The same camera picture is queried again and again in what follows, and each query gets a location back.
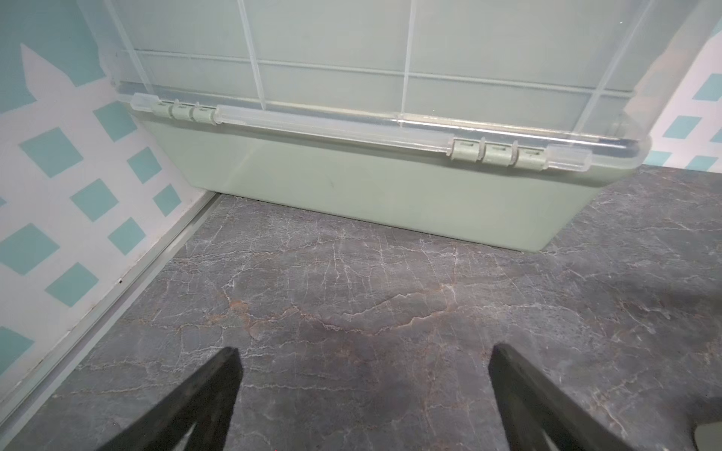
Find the green storage box clear lid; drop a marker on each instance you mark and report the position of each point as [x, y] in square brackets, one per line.
[494, 122]

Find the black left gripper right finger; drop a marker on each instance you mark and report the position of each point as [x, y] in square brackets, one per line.
[536, 414]

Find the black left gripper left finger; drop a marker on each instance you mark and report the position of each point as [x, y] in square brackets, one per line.
[200, 409]

